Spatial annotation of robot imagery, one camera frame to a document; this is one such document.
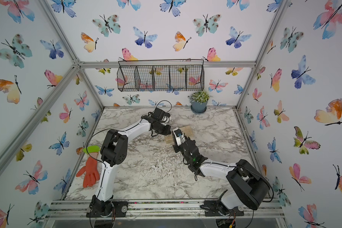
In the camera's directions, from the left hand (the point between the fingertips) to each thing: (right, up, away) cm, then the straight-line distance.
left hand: (171, 133), depth 101 cm
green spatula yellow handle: (-54, -10, -3) cm, 55 cm away
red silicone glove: (-47, -21, -16) cm, 54 cm away
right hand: (+4, +2, -18) cm, 19 cm away
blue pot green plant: (+21, +23, +7) cm, 32 cm away
